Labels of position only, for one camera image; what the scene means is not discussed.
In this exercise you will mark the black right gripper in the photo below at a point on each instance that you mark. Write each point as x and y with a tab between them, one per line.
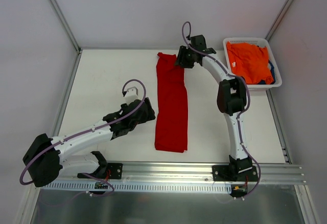
180	57

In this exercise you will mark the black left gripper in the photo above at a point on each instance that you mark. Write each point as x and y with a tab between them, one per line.
147	110

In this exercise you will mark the red polo shirt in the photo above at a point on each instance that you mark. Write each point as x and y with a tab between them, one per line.
171	131

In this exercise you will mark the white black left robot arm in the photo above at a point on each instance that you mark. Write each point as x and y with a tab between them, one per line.
48	158

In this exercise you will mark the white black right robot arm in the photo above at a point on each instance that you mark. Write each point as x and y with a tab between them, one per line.
232	100

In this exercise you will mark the orange t shirt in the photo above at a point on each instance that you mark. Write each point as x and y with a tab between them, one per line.
246	60

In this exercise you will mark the white plastic laundry basket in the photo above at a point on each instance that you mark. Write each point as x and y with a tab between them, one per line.
261	42

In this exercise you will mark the blue t shirt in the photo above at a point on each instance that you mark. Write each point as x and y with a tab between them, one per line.
266	75

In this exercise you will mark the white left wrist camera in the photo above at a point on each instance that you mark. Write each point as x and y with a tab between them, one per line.
130	95

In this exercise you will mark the aluminium mounting rail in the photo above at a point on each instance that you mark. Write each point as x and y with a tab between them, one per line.
288	174

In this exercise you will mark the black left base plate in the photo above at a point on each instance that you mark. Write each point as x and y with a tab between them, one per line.
112	171

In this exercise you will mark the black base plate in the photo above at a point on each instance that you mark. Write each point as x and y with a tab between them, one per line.
226	173
112	171

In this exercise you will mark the aluminium frame post right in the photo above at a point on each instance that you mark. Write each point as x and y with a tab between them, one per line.
279	19

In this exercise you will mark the aluminium frame post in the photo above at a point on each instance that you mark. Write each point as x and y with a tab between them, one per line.
67	29
279	19

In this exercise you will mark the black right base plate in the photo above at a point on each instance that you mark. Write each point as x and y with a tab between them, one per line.
226	173

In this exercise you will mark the white slotted cable duct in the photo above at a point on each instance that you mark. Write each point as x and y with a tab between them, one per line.
140	187

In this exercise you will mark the aluminium frame post left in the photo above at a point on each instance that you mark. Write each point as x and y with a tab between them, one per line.
67	29

